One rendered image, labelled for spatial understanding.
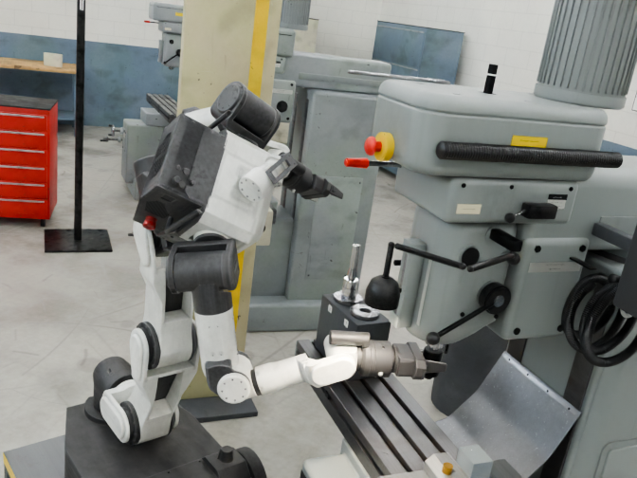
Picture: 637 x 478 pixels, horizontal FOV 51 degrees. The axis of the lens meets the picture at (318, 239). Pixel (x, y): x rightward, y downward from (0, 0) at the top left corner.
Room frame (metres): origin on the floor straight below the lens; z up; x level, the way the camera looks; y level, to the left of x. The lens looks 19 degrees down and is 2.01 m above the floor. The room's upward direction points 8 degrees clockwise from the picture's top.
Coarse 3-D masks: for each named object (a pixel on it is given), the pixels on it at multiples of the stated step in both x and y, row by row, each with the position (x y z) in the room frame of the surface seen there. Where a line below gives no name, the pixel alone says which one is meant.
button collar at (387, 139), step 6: (384, 132) 1.38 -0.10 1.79; (378, 138) 1.38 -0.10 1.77; (384, 138) 1.36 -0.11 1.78; (390, 138) 1.35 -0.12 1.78; (384, 144) 1.35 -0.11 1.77; (390, 144) 1.35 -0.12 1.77; (384, 150) 1.35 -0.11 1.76; (390, 150) 1.35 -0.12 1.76; (378, 156) 1.37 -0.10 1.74; (384, 156) 1.35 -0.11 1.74; (390, 156) 1.35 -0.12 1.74
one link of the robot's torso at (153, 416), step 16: (192, 320) 1.82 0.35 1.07; (144, 336) 1.70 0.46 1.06; (144, 352) 1.68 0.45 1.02; (144, 368) 1.67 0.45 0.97; (160, 368) 1.75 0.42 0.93; (176, 368) 1.76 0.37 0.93; (192, 368) 1.78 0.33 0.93; (144, 384) 1.68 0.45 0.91; (160, 384) 1.78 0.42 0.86; (176, 384) 1.79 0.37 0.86; (128, 400) 1.83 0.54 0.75; (144, 400) 1.75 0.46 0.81; (160, 400) 1.82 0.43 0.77; (176, 400) 1.78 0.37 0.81; (128, 416) 1.78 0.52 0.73; (144, 416) 1.74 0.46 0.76; (160, 416) 1.78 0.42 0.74; (144, 432) 1.77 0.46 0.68; (160, 432) 1.81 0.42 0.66
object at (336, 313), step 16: (336, 304) 1.86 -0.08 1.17; (352, 304) 1.86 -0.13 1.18; (320, 320) 1.91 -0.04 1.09; (336, 320) 1.84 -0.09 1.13; (352, 320) 1.77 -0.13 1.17; (368, 320) 1.77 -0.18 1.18; (384, 320) 1.80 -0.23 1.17; (320, 336) 1.90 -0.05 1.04; (384, 336) 1.79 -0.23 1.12; (320, 352) 1.89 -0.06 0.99
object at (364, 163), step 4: (344, 160) 1.46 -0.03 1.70; (348, 160) 1.45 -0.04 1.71; (352, 160) 1.45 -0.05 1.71; (356, 160) 1.45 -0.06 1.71; (360, 160) 1.46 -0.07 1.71; (364, 160) 1.46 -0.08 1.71; (368, 160) 1.46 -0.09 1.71; (344, 164) 1.45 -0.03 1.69; (348, 164) 1.44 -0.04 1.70; (352, 164) 1.45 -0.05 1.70; (356, 164) 1.45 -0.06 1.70; (360, 164) 1.45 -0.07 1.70; (364, 164) 1.46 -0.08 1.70; (368, 164) 1.46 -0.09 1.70; (372, 164) 1.47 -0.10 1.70; (376, 164) 1.48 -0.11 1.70; (380, 164) 1.48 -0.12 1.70; (384, 164) 1.48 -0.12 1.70; (388, 164) 1.49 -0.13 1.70; (392, 164) 1.49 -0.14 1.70; (396, 164) 1.50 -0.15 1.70; (364, 168) 1.47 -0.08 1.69
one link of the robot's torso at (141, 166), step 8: (136, 160) 1.84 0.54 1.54; (144, 160) 1.83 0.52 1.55; (152, 160) 1.83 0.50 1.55; (136, 168) 1.83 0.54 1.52; (144, 168) 1.82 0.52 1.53; (136, 176) 1.83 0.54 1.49; (144, 176) 1.77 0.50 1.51; (144, 184) 1.77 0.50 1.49; (160, 248) 1.73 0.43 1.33; (168, 248) 1.72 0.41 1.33; (160, 256) 1.78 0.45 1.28
